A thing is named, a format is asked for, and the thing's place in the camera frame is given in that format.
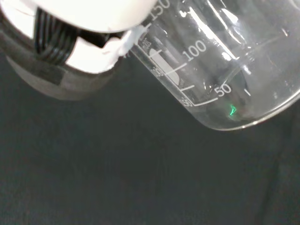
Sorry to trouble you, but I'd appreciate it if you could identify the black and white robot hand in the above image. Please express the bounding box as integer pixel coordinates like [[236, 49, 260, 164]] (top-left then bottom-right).
[[0, 0, 156, 102]]

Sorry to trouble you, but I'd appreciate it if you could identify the black bench cloth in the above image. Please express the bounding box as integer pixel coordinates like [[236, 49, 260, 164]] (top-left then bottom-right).
[[0, 50, 300, 225]]

